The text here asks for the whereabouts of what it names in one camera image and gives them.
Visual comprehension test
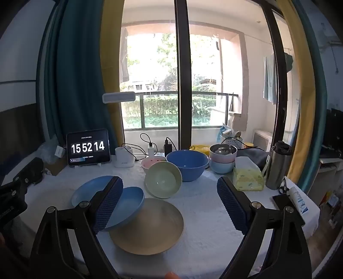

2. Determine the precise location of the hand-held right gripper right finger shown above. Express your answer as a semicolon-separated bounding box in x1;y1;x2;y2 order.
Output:
217;176;313;279

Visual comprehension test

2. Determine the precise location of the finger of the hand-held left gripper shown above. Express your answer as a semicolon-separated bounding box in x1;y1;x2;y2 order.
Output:
12;157;45;188

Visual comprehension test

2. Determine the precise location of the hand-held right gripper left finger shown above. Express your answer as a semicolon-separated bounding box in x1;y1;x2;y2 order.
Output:
29;176;124;279

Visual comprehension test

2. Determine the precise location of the beige plate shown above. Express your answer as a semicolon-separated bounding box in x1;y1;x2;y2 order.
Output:
109;198;184;255

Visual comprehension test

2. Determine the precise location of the green bowl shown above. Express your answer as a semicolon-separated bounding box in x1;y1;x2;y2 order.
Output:
145;162;183;199

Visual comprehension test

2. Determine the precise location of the large blue bowl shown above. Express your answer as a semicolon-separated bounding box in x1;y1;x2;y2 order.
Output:
166;150;209;182

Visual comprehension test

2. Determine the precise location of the pink bowl with red spots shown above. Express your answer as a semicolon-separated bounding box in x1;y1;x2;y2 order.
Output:
141;157;167;173

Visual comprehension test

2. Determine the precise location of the brown cardboard box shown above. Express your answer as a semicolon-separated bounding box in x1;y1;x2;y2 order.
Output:
44;160;68;177

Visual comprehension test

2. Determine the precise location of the clear plastic bag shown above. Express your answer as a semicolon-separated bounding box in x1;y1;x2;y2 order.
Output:
37;135;68;165

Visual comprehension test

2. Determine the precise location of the white tablecloth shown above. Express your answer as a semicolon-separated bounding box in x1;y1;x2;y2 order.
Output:
20;155;321;279

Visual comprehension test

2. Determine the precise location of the yellow green tissue pack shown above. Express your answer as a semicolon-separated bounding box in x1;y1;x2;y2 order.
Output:
232;156;265;192

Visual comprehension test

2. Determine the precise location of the light blue bowl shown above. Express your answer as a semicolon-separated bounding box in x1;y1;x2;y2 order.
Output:
210;159;236;174

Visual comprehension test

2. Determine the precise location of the small pink bowl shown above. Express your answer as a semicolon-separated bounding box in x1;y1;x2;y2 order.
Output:
209;150;238;164

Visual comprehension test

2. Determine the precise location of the black smartphone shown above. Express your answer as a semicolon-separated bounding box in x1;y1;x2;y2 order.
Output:
272;193;306;227

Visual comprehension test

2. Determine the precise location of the white desk lamp base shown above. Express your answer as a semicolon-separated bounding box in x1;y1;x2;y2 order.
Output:
115;146;135;168

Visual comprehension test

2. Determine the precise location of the grey cloth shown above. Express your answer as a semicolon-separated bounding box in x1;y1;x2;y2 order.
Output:
237;147;270;170

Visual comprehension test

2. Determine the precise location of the steel bowl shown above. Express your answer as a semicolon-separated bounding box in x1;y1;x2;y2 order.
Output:
209;144;238;156

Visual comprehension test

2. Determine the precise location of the steel thermos with black lid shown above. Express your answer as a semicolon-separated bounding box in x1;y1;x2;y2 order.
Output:
265;141;292;190

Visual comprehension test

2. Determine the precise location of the tablet with clock display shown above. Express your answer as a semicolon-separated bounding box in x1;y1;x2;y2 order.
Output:
66;129;112;168

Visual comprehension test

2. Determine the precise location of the white plastic basket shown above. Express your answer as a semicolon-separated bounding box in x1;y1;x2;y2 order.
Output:
220;135;243;150

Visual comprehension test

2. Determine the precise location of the yellow plastic container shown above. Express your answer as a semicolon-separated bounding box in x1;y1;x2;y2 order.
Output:
189;145;211;156

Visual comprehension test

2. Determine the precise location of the white tube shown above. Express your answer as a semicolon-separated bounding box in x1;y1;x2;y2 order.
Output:
288;186;309;215

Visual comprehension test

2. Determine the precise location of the white air conditioner unit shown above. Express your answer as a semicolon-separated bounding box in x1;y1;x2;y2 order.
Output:
252;129;274;152

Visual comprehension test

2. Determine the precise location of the beige cardboard box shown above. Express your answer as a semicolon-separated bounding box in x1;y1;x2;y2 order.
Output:
228;113;247;132

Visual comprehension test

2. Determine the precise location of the teal curtain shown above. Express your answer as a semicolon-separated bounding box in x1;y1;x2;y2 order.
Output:
44;0;119;155
292;0;329;194

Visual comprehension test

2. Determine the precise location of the white shelf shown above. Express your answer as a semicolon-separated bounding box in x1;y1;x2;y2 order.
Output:
318;157;343;175

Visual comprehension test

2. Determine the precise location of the white desk lamp head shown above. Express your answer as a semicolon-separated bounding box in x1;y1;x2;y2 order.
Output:
102;92;136;104

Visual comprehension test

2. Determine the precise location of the balcony railing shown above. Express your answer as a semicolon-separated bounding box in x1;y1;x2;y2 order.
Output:
120;91;239;128

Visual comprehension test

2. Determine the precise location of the black monitor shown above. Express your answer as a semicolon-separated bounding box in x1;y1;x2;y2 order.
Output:
325;107;343;159

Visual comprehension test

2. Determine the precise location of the light blue hanging towel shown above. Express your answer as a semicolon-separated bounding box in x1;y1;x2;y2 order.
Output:
262;53;278;105

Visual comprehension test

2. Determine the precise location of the grey hanging garment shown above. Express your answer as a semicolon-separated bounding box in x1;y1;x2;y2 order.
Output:
120;28;130;84

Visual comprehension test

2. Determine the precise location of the green hanging garment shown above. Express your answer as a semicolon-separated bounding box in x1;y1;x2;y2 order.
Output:
284;52;295;73

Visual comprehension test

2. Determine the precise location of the black lamp base cable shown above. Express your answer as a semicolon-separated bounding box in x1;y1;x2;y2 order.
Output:
122;144;148;162

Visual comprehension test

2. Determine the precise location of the black charger cable loop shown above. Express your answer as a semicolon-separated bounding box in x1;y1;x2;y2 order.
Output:
140;133;154;147

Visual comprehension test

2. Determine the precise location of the dark sliding door frame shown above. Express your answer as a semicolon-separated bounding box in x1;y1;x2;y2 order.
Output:
261;0;293;151

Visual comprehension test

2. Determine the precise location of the dark window frame post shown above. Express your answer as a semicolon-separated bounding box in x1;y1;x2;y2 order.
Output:
174;0;193;155

